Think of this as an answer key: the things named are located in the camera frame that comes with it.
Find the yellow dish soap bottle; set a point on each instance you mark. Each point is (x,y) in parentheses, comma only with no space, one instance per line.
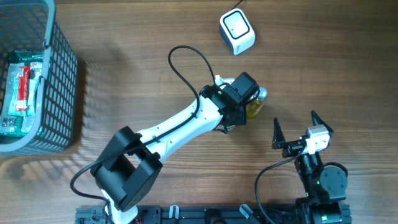
(253,108)

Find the pale teal sachet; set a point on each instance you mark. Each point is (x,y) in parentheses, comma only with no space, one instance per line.
(33,85)

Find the red sachet stick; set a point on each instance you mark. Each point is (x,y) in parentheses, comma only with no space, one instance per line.
(22,84)

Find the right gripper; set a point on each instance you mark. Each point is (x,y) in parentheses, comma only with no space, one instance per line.
(291,147)

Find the green plastic packet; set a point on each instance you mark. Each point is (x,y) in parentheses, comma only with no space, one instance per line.
(16,124)

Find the grey plastic shopping basket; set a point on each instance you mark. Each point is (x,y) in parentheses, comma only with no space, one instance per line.
(32,26)

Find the white barcode scanner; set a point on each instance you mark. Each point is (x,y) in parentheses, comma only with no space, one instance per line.
(236,31)

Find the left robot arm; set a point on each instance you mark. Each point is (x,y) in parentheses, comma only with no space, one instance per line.
(130,163)

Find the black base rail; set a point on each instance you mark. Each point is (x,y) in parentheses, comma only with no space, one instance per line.
(243,214)

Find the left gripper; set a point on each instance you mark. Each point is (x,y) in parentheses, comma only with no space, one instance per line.
(236,108)

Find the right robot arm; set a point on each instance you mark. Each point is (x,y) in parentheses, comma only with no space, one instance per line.
(324,183)

